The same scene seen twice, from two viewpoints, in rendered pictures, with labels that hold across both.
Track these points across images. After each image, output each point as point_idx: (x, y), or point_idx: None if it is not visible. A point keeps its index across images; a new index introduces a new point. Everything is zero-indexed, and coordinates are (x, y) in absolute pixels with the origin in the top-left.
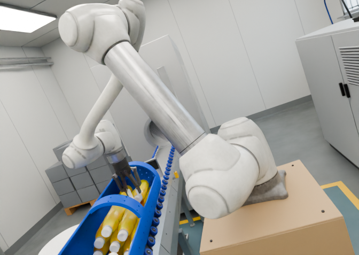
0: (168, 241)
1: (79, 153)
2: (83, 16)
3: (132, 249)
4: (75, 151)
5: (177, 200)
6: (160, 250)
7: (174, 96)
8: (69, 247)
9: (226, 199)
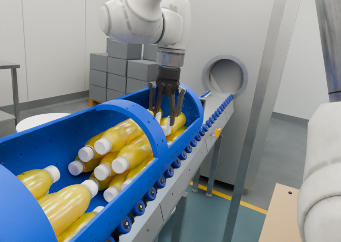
0: (170, 204)
1: (125, 15)
2: None
3: (121, 198)
4: (122, 9)
5: (202, 161)
6: (155, 211)
7: (275, 39)
8: (43, 134)
9: None
